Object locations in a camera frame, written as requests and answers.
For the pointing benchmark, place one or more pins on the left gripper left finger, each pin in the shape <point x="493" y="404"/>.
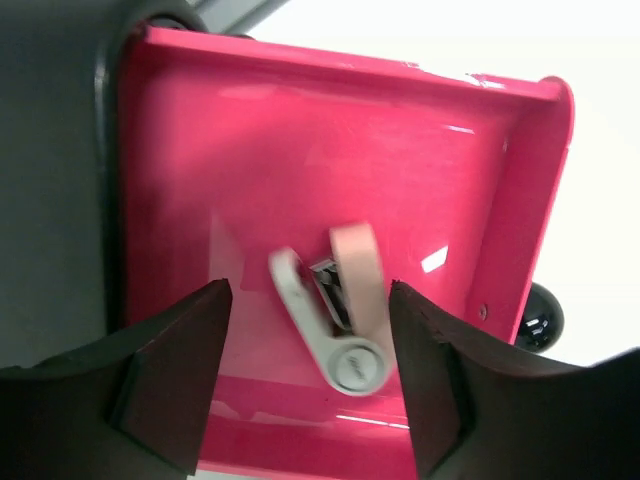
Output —
<point x="134" y="403"/>

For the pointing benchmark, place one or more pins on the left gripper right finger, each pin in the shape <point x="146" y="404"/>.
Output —
<point x="478" y="407"/>

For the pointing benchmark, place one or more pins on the pink eraser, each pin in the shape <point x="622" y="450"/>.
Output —
<point x="340" y="309"/>

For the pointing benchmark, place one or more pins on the black drawer cabinet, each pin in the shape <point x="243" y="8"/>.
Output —
<point x="61" y="241"/>

